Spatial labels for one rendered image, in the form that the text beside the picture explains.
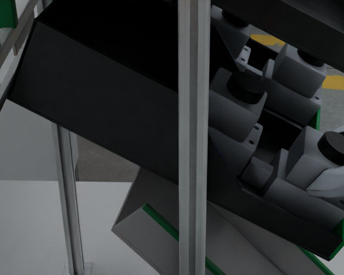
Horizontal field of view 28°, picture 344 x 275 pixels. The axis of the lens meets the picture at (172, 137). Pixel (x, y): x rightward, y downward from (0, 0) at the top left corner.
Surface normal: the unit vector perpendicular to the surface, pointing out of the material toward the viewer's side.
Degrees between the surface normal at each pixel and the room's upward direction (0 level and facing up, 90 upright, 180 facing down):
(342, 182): 57
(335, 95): 0
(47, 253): 0
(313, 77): 90
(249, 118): 88
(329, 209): 90
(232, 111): 88
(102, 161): 0
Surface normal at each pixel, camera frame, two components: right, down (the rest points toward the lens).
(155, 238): -0.22, 0.52
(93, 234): -0.01, -0.84
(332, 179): -0.71, -0.21
